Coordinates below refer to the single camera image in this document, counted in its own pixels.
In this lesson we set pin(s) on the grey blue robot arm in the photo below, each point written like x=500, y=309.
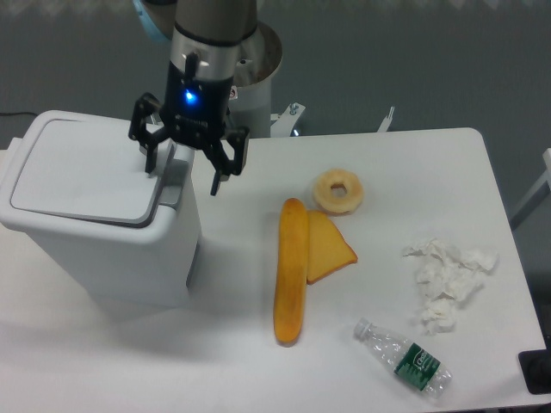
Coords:
x=205, y=42

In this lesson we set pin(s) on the white frame bracket right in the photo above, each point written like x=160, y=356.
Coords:
x=387, y=121

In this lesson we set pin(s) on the black device at table edge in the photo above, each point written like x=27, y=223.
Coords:
x=535, y=365

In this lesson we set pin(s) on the white furniture leg right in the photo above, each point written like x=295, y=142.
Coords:
x=533, y=198

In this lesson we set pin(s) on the long orange baguette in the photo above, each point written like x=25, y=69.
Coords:
x=290, y=287

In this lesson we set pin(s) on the pale glazed donut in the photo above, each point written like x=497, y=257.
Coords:
x=338, y=191

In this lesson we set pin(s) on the crumpled white tissue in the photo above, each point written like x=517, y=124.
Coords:
x=447, y=278

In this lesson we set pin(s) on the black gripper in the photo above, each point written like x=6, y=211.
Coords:
x=193, y=114

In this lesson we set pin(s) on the white trash can lid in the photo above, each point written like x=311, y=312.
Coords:
x=85, y=170

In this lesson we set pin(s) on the white trash can body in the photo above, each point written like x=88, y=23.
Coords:
x=151, y=264

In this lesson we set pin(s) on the orange toast slice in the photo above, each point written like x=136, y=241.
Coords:
x=328, y=250

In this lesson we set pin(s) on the clear plastic water bottle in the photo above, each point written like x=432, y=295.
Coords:
x=404, y=358

